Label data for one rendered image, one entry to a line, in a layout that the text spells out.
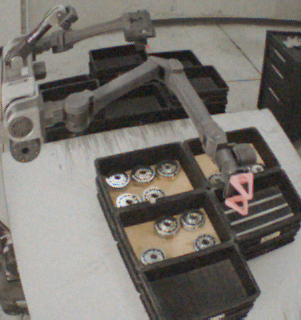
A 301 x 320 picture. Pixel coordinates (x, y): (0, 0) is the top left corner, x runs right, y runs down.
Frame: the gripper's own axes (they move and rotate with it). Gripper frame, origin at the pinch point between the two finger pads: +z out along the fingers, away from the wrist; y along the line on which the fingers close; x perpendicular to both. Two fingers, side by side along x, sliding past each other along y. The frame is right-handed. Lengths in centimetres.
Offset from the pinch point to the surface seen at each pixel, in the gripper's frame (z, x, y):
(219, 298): -3, -5, 62
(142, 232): -45, 14, 62
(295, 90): -145, -126, 80
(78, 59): -309, -1, 144
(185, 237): -38, -2, 62
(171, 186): -66, -5, 62
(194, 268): -20, 0, 61
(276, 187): -52, -53, 62
